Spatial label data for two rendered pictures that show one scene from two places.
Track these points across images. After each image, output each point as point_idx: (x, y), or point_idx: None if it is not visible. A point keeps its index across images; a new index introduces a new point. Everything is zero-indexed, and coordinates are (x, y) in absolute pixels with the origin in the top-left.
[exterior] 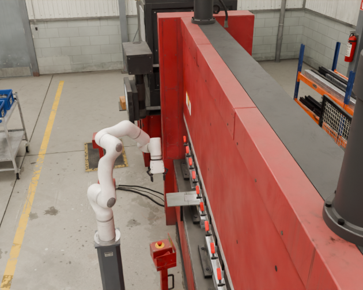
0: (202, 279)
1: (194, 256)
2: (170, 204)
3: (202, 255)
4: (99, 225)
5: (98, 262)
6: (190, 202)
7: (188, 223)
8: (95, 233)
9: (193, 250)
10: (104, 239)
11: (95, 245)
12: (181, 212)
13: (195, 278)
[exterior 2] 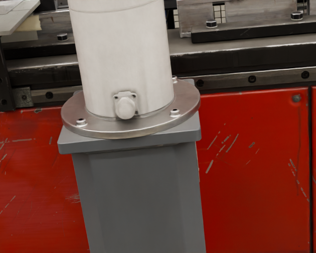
0: None
1: (230, 45)
2: (4, 27)
3: (240, 25)
4: (149, 1)
5: (185, 252)
6: (20, 8)
7: (73, 59)
8: (96, 130)
9: (200, 47)
10: (171, 89)
11: (187, 127)
12: (6, 70)
13: None
